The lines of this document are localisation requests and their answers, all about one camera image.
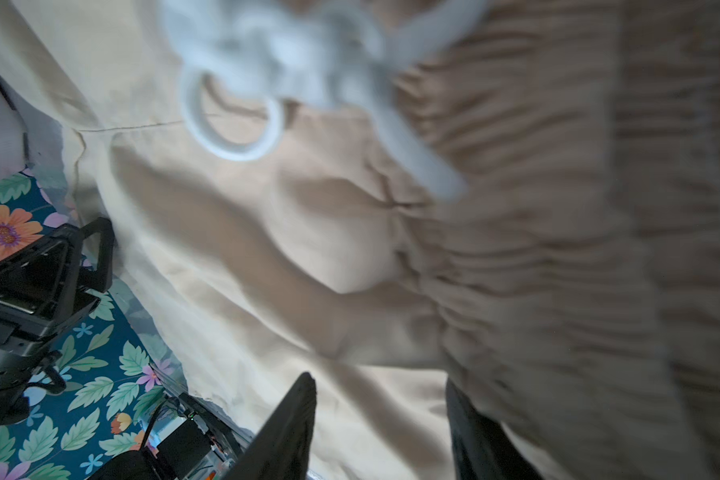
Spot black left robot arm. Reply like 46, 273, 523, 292
0, 217, 115, 426

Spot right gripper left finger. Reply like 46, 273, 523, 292
223, 372, 317, 480

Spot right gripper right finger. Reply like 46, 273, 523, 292
445, 380, 542, 480

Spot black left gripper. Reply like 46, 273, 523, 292
0, 217, 115, 357

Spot beige drawstring shorts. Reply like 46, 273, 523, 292
0, 1, 720, 479

